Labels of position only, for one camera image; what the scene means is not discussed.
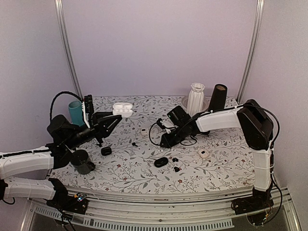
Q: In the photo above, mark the left aluminium corner post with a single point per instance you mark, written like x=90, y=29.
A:
x=67, y=50

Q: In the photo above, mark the aluminium front rail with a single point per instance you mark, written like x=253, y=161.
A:
x=206, y=211

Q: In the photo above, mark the white ribbed vase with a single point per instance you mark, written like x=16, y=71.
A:
x=195, y=99

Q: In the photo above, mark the right aluminium corner post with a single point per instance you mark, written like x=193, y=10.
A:
x=252, y=48

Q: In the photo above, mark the black tapered vase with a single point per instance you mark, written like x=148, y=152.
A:
x=218, y=97

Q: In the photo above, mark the black mug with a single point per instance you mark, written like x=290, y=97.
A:
x=81, y=162

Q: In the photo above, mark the white earbud case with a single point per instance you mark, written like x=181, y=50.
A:
x=144, y=131
x=123, y=109

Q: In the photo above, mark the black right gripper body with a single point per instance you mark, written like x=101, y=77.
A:
x=174, y=140

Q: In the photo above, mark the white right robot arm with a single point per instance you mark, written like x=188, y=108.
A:
x=249, y=118

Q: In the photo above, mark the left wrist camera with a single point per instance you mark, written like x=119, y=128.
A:
x=87, y=109

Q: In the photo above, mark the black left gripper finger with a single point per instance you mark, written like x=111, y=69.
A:
x=109, y=124
x=103, y=114

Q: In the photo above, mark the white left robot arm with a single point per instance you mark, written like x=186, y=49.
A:
x=58, y=154

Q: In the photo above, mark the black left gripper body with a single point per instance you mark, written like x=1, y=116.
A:
x=97, y=131

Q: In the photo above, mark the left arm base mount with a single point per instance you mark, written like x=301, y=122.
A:
x=77, y=203

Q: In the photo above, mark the white closed earbud case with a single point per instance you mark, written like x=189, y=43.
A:
x=144, y=131

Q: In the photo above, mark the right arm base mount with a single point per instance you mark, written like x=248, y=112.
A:
x=257, y=201

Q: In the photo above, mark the aluminium corner post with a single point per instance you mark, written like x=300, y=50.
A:
x=67, y=50
x=252, y=48

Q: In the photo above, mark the black square earbud case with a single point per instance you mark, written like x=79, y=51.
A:
x=106, y=151

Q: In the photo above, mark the teal cup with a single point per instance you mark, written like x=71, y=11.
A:
x=75, y=111

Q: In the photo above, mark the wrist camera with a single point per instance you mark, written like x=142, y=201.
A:
x=87, y=109
x=178, y=116

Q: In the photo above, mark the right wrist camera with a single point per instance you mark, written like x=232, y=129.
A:
x=178, y=116

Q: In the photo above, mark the black oval earbud case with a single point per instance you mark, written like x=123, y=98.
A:
x=161, y=162

